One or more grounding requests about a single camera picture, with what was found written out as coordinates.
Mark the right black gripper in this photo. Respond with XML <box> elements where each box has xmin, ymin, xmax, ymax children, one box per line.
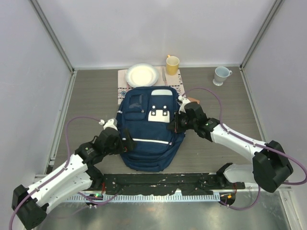
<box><xmin>167</xmin><ymin>111</ymin><xmax>197</xmax><ymax>133</ymax></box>

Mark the navy blue student backpack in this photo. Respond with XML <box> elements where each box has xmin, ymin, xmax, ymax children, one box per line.
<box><xmin>116</xmin><ymin>86</ymin><xmax>185</xmax><ymax>172</ymax></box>

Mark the brown leather wallet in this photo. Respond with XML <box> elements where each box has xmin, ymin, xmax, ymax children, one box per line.
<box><xmin>187</xmin><ymin>97</ymin><xmax>200</xmax><ymax>104</ymax></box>

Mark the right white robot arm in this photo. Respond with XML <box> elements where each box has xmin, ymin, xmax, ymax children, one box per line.
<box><xmin>167</xmin><ymin>99</ymin><xmax>293</xmax><ymax>193</ymax></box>

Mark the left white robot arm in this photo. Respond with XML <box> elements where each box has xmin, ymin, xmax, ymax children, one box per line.
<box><xmin>12</xmin><ymin>127</ymin><xmax>137</xmax><ymax>230</ymax></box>

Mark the patterned cloth placemat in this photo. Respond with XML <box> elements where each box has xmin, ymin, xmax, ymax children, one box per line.
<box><xmin>118</xmin><ymin>66</ymin><xmax>185</xmax><ymax>105</ymax></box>

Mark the white paper plate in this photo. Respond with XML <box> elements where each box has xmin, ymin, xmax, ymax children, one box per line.
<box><xmin>125</xmin><ymin>63</ymin><xmax>159</xmax><ymax>88</ymax></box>

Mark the yellow ceramic mug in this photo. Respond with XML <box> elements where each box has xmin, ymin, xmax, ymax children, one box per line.
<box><xmin>166</xmin><ymin>55</ymin><xmax>180</xmax><ymax>76</ymax></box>

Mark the light blue footed cup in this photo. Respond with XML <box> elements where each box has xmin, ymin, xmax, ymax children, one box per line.
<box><xmin>213</xmin><ymin>67</ymin><xmax>233</xmax><ymax>86</ymax></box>

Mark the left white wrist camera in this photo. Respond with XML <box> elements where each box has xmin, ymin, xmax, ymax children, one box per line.
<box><xmin>98</xmin><ymin>118</ymin><xmax>118</xmax><ymax>131</ymax></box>

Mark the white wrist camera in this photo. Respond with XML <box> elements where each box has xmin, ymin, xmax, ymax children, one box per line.
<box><xmin>178</xmin><ymin>95</ymin><xmax>191</xmax><ymax>114</ymax></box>
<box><xmin>98</xmin><ymin>118</ymin><xmax>118</xmax><ymax>131</ymax></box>

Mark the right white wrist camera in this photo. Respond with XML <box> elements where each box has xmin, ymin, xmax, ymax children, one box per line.
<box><xmin>178</xmin><ymin>95</ymin><xmax>191</xmax><ymax>114</ymax></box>

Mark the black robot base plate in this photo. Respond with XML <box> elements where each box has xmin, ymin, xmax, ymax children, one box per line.
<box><xmin>104</xmin><ymin>173</ymin><xmax>245</xmax><ymax>196</ymax></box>

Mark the slotted cable duct rail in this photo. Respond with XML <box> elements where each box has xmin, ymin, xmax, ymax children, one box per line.
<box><xmin>64</xmin><ymin>193</ymin><xmax>221</xmax><ymax>202</ymax></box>

